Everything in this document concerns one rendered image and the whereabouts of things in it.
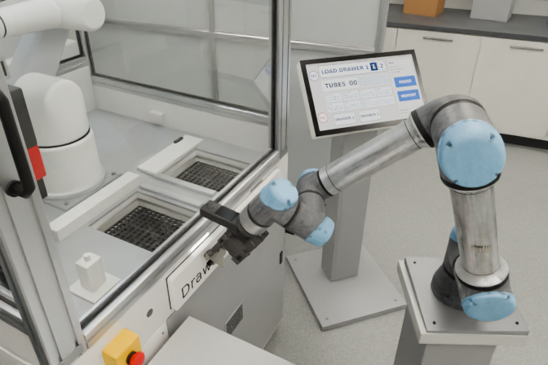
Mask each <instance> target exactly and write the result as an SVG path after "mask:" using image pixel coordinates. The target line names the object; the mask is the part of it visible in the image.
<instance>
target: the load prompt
mask: <svg viewBox="0 0 548 365"><path fill-rule="evenodd" d="M317 67H318V70H319V74H320V78H328V77H342V76H350V75H357V74H365V73H379V72H386V71H387V65H386V61H385V60H384V59H379V60H370V61H362V62H354V63H346V64H331V65H322V66H317Z"/></svg>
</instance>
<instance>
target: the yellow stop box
mask: <svg viewBox="0 0 548 365"><path fill-rule="evenodd" d="M138 351H142V348H141V344H140V339H139V335H138V334H136V333H134V332H132V331H130V330H128V329H126V328H123V329H122V330H121V331H120V332H119V333H118V334H117V335H116V336H115V337H114V339H113V340H112V341H111V342H110V343H109V344H108V345H107V346H106V347H105V348H104V349H103V350H102V355H103V358H104V363H105V365H130V357H131V356H132V355H133V354H135V353H136V352H138Z"/></svg>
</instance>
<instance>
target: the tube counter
mask: <svg viewBox="0 0 548 365"><path fill-rule="evenodd" d="M347 80H348V83H349V86H350V89H351V88H358V87H365V86H378V85H385V84H391V81H390V78H389V74H388V73H386V74H378V75H371V76H363V77H349V78H348V79H347Z"/></svg>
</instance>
